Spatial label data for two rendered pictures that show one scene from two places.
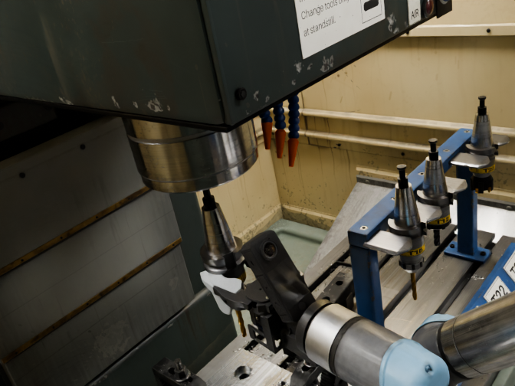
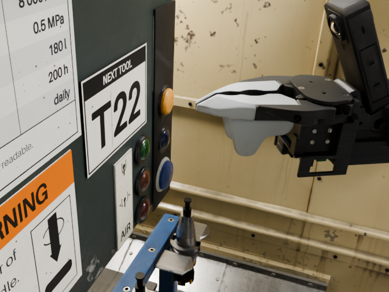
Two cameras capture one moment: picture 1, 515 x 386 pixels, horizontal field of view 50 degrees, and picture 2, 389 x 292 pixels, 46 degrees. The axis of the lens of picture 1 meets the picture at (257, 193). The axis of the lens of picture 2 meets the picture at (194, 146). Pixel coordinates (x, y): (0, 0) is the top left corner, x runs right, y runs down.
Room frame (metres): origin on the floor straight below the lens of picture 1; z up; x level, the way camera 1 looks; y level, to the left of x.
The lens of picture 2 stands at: (0.37, -0.13, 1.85)
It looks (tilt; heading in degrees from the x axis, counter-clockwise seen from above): 28 degrees down; 331
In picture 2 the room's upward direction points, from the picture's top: 3 degrees clockwise
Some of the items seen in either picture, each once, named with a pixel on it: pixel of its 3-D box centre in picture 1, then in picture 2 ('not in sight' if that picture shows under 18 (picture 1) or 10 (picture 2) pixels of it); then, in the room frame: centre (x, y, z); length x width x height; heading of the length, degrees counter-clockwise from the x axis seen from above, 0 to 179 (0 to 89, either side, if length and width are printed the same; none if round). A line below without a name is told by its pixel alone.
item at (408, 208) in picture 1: (405, 203); not in sight; (0.79, -0.24, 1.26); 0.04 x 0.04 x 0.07
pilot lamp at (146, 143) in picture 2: not in sight; (143, 149); (0.69, -0.26, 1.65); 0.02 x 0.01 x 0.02; 134
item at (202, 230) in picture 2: (491, 139); (193, 229); (1.06, -0.51, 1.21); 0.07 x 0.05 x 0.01; 44
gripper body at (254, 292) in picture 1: (290, 315); not in sight; (0.57, -0.01, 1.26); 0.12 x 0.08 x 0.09; 36
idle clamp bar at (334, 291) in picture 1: (321, 318); not in sight; (0.93, -0.08, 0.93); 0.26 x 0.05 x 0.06; 139
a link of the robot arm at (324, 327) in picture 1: (337, 335); not in sight; (0.51, -0.06, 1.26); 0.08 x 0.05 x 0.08; 126
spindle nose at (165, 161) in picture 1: (190, 124); not in sight; (0.67, 0.07, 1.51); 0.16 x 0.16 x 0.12
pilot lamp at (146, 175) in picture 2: not in sight; (143, 180); (0.69, -0.26, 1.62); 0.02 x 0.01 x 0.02; 134
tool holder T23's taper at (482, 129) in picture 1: (481, 129); (186, 227); (1.02, -0.47, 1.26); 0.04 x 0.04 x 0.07
